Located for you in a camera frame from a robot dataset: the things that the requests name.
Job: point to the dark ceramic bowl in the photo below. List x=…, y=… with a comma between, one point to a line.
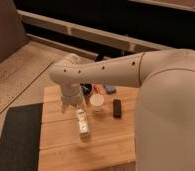
x=86, y=89

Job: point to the red pepper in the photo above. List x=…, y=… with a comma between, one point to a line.
x=96, y=89

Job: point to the white paper cup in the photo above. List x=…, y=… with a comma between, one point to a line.
x=97, y=102

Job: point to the black floor mat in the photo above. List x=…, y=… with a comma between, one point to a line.
x=20, y=138

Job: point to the clear plastic bottle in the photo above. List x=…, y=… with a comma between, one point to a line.
x=82, y=121

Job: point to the black rectangular remote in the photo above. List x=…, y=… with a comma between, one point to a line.
x=117, y=109

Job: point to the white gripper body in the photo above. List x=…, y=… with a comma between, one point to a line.
x=71, y=95

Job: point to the grey sofa corner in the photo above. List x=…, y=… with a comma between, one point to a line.
x=12, y=33

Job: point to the blue sponge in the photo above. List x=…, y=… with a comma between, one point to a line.
x=110, y=89

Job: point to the white shelf rail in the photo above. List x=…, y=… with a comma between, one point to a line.
x=90, y=34

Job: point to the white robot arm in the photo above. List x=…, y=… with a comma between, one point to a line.
x=164, y=108

